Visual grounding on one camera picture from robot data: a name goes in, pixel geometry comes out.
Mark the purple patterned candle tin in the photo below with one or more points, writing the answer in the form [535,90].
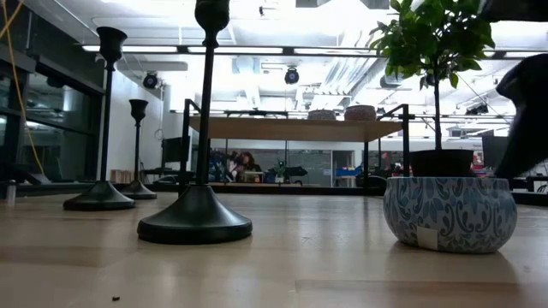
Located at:
[321,115]

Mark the pink patterned candle tin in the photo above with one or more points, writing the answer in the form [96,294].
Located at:
[360,113]

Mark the black candlestick holder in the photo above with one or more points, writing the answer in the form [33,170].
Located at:
[194,218]
[100,199]
[138,190]

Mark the blue patterned candle tin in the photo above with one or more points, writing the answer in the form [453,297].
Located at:
[449,214]

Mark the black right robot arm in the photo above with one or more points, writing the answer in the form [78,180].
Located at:
[528,128]

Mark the small green plant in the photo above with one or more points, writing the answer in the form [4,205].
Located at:
[279,171]

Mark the wooden shelf riser black legs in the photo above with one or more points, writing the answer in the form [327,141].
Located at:
[295,129]

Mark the blue box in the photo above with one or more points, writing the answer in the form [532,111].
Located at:
[347,171]

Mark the black ceiling spotlight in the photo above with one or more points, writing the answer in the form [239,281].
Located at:
[150,80]
[291,76]

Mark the black monitor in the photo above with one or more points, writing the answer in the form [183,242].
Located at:
[173,149]
[494,152]

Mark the brown wooden boxes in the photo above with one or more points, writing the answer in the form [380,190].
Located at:
[122,176]

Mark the green potted plant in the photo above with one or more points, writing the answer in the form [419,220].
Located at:
[441,162]

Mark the black metal table frame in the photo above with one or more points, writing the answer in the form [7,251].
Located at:
[257,189]

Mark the small white post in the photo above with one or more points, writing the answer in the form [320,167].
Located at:
[10,191]

